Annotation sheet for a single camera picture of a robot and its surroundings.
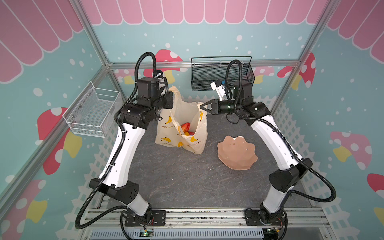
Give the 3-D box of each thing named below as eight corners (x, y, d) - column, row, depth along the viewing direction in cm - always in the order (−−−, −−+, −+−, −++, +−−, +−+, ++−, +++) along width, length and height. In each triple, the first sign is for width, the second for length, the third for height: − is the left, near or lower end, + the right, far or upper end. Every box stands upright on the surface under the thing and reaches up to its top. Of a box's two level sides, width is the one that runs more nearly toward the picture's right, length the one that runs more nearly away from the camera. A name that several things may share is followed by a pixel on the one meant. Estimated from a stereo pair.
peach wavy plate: (219, 171, 92) (220, 167, 88) (216, 139, 106) (216, 135, 102) (257, 171, 92) (260, 167, 88) (249, 139, 106) (251, 135, 102)
